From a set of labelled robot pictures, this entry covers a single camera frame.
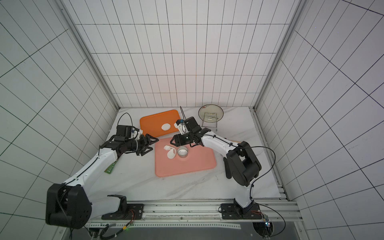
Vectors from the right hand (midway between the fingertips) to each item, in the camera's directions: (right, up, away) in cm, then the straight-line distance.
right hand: (169, 143), depth 86 cm
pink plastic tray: (+18, -10, +5) cm, 21 cm away
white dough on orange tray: (-6, +8, +22) cm, 24 cm away
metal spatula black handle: (+35, -18, -1) cm, 39 cm away
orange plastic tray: (-10, +10, +22) cm, 27 cm away
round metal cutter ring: (+7, -7, +9) cm, 13 cm away
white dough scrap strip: (0, -7, +9) cm, 11 cm away
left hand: (-8, -1, -4) cm, 9 cm away
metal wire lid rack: (+30, +8, +18) cm, 36 cm away
